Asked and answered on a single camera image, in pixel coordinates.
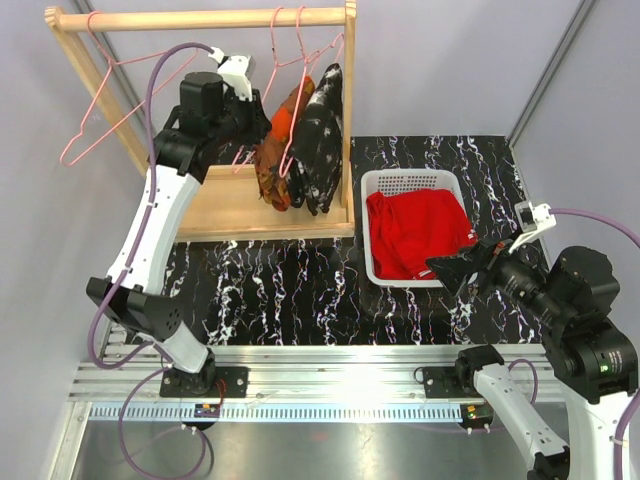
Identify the pink wire hanger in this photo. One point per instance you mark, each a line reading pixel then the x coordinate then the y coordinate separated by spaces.
pixel 277 65
pixel 98 84
pixel 309 64

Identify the white plastic basket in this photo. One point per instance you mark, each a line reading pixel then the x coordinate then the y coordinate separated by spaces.
pixel 392 182

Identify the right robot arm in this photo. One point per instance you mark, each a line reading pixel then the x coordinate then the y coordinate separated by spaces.
pixel 596 365

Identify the red trousers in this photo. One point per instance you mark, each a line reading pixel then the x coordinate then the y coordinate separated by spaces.
pixel 409 228

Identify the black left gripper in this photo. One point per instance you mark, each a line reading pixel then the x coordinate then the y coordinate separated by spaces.
pixel 258 124

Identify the wooden clothes rack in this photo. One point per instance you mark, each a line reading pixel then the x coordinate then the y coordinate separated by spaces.
pixel 225 207

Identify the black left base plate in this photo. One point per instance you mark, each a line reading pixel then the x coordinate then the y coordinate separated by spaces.
pixel 229 381

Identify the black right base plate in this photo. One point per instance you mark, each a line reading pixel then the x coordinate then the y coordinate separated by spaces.
pixel 441 382

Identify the orange patterned trousers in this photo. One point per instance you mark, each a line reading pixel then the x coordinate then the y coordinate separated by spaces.
pixel 267 156

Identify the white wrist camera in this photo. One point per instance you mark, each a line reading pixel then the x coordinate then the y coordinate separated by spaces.
pixel 534 220
pixel 236 71

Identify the black white patterned trousers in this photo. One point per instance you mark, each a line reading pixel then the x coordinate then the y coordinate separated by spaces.
pixel 316 151

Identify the white slotted cable duct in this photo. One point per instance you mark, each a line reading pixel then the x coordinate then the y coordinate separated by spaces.
pixel 290 413

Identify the aluminium mounting rail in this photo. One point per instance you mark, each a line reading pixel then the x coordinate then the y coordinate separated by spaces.
pixel 288 374

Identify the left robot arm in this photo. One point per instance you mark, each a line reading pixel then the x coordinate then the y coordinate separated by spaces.
pixel 213 109

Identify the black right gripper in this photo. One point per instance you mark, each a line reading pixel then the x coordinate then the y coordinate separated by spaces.
pixel 455 271

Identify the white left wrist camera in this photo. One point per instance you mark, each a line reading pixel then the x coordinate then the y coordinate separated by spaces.
pixel 236 71

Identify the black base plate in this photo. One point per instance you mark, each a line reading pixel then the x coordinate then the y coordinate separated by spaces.
pixel 441 382
pixel 229 381

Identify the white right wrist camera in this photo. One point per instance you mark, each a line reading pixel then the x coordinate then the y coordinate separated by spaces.
pixel 534 220

